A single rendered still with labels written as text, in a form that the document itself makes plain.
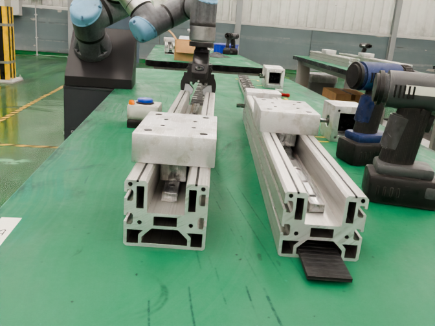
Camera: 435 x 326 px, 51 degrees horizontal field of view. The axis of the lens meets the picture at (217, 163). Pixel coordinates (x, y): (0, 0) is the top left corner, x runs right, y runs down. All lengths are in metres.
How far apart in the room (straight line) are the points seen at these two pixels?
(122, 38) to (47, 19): 10.79
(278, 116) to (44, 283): 0.51
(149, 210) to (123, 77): 1.35
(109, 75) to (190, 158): 1.32
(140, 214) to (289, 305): 0.20
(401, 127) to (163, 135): 0.40
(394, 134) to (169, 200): 0.40
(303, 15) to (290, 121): 11.96
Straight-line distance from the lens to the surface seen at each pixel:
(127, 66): 1.92
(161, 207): 0.57
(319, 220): 0.59
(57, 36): 12.73
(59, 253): 0.57
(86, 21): 1.80
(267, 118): 0.85
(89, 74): 1.91
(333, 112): 1.23
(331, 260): 0.57
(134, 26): 1.37
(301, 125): 0.86
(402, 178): 0.81
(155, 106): 1.18
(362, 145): 1.03
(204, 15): 1.34
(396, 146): 0.82
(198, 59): 1.32
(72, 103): 1.93
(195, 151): 0.60
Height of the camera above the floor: 1.04
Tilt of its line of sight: 16 degrees down
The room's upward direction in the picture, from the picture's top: 5 degrees clockwise
